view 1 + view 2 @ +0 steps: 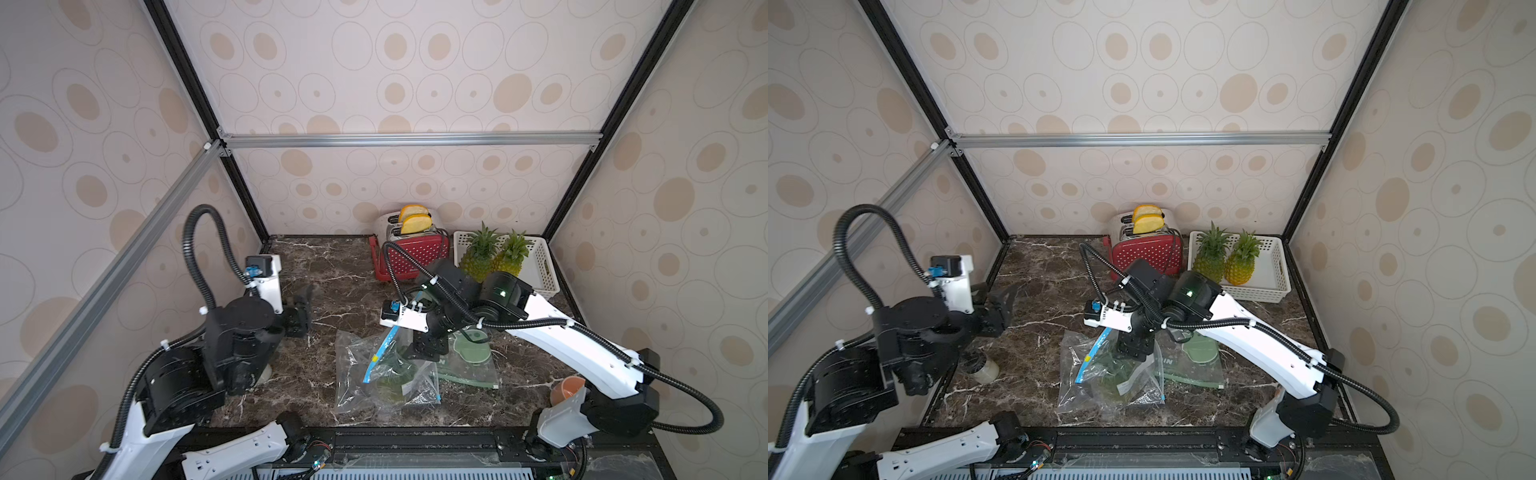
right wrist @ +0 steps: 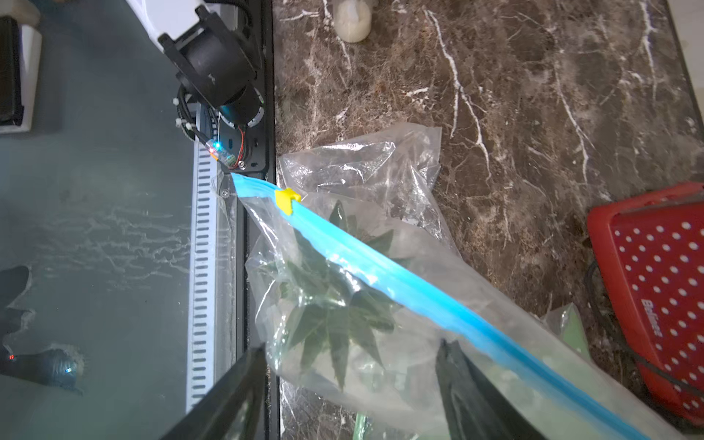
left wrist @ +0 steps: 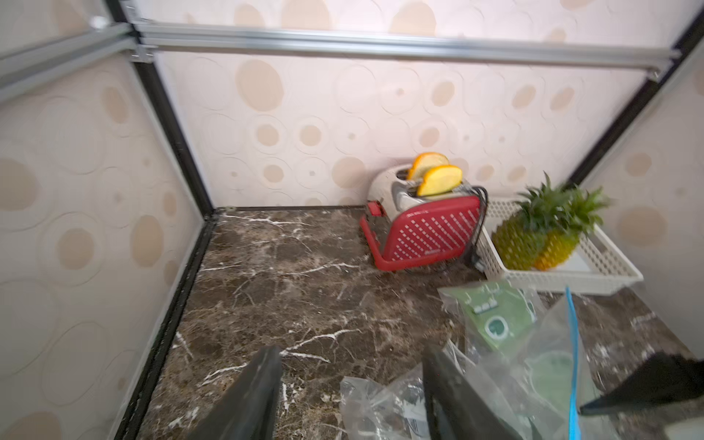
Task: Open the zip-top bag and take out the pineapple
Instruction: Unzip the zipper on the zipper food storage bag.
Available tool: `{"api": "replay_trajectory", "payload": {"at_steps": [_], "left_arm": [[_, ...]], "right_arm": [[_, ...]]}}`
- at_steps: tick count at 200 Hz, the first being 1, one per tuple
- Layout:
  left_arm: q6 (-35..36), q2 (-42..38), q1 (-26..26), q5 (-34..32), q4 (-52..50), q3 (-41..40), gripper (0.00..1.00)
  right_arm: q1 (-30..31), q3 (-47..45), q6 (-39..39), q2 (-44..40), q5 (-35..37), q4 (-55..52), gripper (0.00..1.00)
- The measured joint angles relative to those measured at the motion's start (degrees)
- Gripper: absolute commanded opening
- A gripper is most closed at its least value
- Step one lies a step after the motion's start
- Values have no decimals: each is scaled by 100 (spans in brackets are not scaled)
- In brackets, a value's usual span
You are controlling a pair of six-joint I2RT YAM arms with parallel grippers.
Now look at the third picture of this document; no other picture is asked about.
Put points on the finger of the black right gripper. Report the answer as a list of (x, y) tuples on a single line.
[(661, 380)]

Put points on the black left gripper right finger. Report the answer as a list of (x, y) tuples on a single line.
[(454, 410)]

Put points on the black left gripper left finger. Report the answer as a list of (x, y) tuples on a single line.
[(249, 407)]

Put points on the clear bag blue zipper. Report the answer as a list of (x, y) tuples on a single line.
[(536, 386)]

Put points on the green printed zip-top bag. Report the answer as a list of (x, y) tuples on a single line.
[(494, 313)]

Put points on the pineapple from green bag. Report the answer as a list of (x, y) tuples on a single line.
[(520, 239)]

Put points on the white perforated plastic basket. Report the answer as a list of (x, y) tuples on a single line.
[(596, 267)]

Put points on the red polka-dot toaster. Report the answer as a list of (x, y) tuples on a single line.
[(405, 231)]

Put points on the yellow toast slice front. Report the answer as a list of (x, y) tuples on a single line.
[(440, 180)]

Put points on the yellow toast slice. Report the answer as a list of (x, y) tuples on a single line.
[(440, 180), (424, 163)]

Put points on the yellow toast slice rear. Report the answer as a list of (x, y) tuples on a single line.
[(424, 163)]

